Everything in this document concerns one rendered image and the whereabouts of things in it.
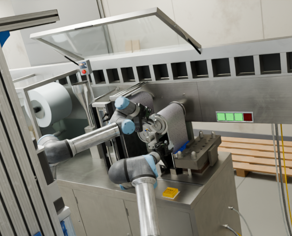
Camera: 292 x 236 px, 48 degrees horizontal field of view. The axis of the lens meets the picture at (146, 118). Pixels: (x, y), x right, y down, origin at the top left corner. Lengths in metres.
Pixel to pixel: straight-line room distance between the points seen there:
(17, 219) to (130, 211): 1.13
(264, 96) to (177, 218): 0.91
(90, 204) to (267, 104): 1.42
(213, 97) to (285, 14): 2.08
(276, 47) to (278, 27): 2.12
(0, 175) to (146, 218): 0.63
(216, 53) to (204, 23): 2.38
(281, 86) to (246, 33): 2.27
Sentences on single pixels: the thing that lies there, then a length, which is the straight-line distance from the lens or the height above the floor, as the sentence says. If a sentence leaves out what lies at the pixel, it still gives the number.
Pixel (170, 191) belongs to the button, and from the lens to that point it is 2.00.
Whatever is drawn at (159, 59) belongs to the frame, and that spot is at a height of 1.61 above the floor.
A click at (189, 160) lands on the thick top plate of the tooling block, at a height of 1.03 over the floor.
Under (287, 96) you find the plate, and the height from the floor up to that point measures 1.32.
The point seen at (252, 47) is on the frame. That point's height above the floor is 1.62.
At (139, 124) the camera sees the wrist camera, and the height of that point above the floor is 1.33.
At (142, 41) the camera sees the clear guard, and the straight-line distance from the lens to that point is 2.25.
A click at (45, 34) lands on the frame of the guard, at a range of 2.43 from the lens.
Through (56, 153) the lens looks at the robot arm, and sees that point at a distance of 1.65.
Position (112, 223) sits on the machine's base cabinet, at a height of 0.58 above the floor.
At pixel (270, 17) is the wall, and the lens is 4.18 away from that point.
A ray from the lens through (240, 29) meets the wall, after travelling 4.32.
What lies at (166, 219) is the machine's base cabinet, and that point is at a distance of 2.11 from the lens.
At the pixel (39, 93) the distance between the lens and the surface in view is 2.67.
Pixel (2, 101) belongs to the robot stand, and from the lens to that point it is 1.17.
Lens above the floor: 1.95
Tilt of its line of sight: 18 degrees down
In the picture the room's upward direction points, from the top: 12 degrees counter-clockwise
